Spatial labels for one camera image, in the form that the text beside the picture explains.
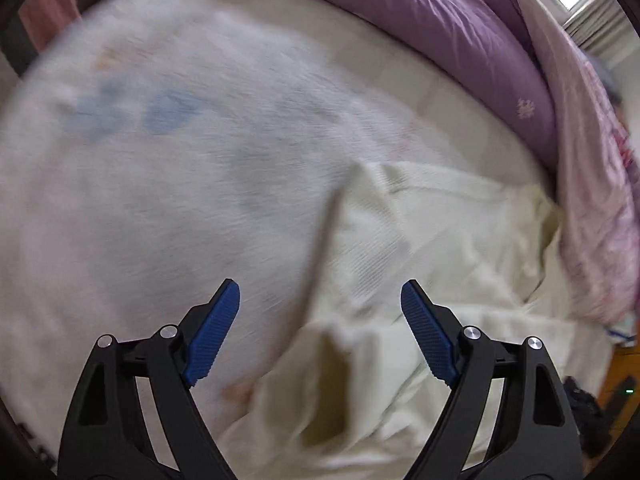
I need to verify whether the white knit cardigan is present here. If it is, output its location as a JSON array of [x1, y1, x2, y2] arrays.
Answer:
[[219, 162, 613, 479]]

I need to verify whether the wooden headboard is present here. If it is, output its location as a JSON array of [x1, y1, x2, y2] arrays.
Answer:
[[598, 346, 639, 440]]

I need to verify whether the light blue pillow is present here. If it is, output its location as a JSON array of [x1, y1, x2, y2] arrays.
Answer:
[[603, 310, 639, 348]]

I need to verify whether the white fluffy bed blanket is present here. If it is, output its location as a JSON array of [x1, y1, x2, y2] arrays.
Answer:
[[1, 0, 544, 451]]

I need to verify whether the right grey curtain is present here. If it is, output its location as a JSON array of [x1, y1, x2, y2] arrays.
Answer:
[[563, 0, 634, 55]]

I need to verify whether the purple floral quilt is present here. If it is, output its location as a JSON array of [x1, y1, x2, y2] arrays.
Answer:
[[326, 0, 639, 324]]

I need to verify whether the pink grey towel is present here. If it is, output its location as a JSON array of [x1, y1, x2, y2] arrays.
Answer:
[[1, 0, 80, 77]]

